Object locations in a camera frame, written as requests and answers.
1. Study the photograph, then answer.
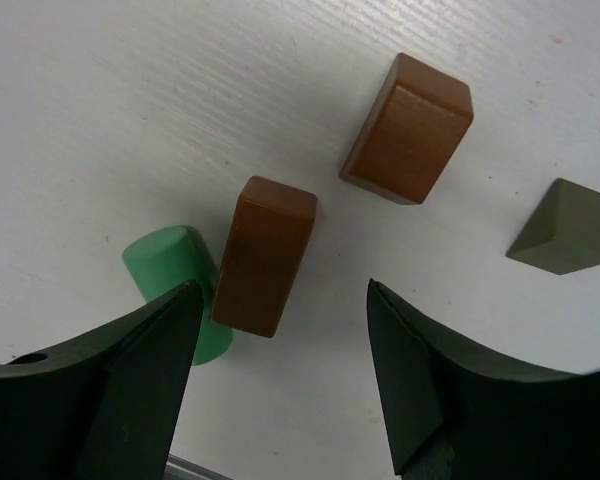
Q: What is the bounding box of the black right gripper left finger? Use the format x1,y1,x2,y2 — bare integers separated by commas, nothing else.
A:
0,281,203,479

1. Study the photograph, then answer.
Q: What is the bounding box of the green wood cylinder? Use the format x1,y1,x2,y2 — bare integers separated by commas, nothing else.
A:
122,225,233,366

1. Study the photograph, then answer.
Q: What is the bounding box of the brown rectangular wood block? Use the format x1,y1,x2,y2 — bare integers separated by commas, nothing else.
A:
210,176,318,338

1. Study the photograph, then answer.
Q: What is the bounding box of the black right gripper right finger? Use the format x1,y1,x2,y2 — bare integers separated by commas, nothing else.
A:
367,281,600,479

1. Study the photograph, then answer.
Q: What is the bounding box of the olive grey wood block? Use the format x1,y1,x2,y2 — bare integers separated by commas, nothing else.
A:
506,178,600,275

